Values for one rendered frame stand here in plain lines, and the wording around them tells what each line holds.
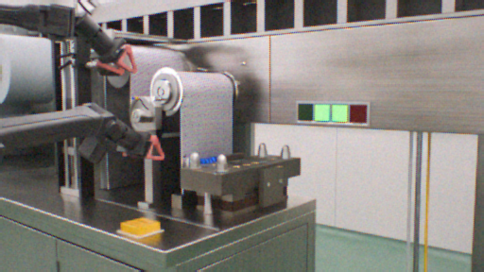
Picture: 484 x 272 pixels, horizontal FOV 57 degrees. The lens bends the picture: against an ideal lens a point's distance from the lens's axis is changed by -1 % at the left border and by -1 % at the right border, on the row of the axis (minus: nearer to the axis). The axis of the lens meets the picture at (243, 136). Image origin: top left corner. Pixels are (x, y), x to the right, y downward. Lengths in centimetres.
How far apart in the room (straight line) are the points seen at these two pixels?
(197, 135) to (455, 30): 78
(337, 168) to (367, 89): 274
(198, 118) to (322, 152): 279
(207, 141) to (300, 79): 36
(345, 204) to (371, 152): 53
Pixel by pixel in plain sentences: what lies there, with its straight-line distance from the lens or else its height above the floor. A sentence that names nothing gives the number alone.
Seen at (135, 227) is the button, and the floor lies 92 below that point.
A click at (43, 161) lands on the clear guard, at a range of 229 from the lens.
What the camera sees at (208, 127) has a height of 114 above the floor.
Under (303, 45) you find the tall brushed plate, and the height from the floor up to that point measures 140.
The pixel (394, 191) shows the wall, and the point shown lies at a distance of 390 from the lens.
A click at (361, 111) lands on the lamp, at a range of 137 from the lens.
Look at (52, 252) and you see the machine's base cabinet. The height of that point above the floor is 77.
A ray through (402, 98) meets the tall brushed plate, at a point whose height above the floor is 123.
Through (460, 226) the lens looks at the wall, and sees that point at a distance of 380.
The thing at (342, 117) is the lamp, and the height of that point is 117.
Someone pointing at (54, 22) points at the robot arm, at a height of 142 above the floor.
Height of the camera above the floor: 124
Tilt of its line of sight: 5 degrees down
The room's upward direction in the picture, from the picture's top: straight up
